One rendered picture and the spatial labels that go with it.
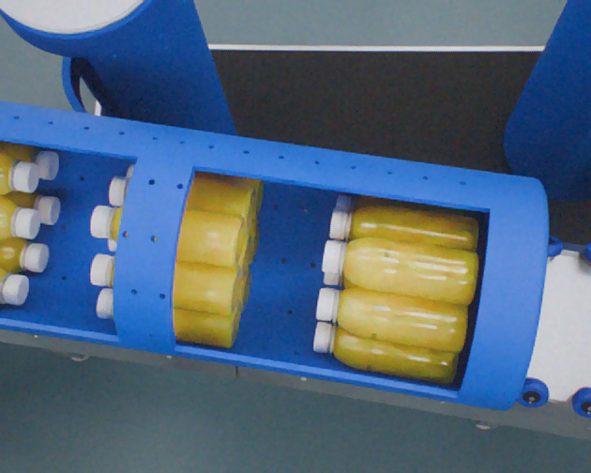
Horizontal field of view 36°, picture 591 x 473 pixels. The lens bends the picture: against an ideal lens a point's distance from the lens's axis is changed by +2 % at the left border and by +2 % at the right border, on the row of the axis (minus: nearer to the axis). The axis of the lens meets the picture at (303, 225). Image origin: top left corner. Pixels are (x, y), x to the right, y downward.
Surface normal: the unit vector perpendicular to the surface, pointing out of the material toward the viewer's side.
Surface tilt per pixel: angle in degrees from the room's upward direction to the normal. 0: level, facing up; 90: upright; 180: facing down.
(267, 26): 0
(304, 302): 13
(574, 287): 0
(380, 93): 0
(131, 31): 90
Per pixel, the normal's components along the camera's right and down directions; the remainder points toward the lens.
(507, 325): -0.11, 0.21
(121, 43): 0.45, 0.86
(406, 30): -0.04, -0.25
